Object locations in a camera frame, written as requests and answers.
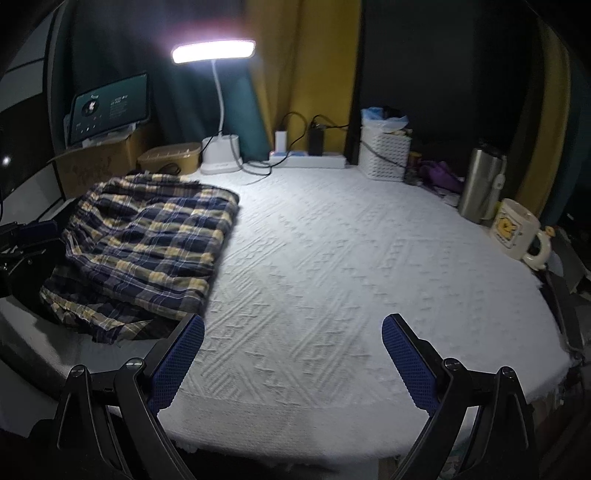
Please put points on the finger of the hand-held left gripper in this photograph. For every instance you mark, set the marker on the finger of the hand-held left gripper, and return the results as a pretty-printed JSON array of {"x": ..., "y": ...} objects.
[
  {"x": 41, "y": 229},
  {"x": 23, "y": 261}
]

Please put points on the tan lidded container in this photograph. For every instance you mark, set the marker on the tan lidded container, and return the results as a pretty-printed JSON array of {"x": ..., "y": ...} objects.
[{"x": 168, "y": 159}]

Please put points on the black charger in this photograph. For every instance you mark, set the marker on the black charger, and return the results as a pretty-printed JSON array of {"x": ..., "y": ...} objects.
[{"x": 315, "y": 141}]

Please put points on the white plastic basket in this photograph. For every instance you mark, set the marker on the white plastic basket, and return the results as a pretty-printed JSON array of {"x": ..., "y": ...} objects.
[{"x": 385, "y": 157}]

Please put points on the tablet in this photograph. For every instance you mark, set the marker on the tablet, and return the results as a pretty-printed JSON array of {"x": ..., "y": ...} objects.
[{"x": 108, "y": 108}]

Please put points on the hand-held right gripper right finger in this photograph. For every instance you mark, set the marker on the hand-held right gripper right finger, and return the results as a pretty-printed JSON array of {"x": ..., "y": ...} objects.
[{"x": 408, "y": 364}]

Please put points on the white charger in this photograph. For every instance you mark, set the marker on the white charger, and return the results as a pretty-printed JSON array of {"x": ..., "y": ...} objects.
[{"x": 281, "y": 142}]

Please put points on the plaid pants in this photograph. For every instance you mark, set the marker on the plaid pants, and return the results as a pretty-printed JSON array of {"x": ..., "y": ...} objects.
[{"x": 147, "y": 240}]

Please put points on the purple cloth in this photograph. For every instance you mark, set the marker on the purple cloth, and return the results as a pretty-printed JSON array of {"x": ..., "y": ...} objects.
[{"x": 438, "y": 177}]

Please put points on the cardboard box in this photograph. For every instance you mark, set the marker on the cardboard box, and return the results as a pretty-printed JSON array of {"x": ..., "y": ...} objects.
[{"x": 92, "y": 168}]

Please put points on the blue plastic bag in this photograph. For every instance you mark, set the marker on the blue plastic bag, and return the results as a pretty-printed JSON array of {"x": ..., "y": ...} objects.
[{"x": 383, "y": 117}]

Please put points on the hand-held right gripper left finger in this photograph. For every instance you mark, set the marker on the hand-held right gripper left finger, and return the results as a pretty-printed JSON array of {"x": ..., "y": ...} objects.
[{"x": 178, "y": 364}]

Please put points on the white power strip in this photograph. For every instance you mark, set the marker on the white power strip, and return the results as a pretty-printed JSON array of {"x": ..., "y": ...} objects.
[{"x": 307, "y": 160}]

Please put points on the grey flat panel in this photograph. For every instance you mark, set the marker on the grey flat panel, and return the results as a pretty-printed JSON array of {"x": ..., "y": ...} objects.
[{"x": 570, "y": 263}]

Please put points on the yellow curtain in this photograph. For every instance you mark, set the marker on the yellow curtain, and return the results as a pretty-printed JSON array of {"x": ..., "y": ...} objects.
[
  {"x": 549, "y": 138},
  {"x": 314, "y": 55}
]

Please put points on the steel tumbler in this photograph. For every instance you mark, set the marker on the steel tumbler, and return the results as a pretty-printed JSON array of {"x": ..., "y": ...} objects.
[{"x": 480, "y": 189}]

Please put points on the black vertical post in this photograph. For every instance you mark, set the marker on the black vertical post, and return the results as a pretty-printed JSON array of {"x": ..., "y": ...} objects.
[{"x": 353, "y": 129}]

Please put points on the brown jar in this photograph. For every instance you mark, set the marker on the brown jar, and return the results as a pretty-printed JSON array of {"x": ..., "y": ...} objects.
[{"x": 414, "y": 161}]

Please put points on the white bear mug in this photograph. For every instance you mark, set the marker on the white bear mug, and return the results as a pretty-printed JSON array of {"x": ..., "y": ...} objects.
[{"x": 512, "y": 226}]

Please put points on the white papers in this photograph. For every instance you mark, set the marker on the white papers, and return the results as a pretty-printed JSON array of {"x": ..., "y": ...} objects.
[{"x": 452, "y": 197}]

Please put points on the white desk lamp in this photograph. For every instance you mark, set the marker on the white desk lamp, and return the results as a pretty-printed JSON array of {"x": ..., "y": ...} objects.
[{"x": 221, "y": 152}]

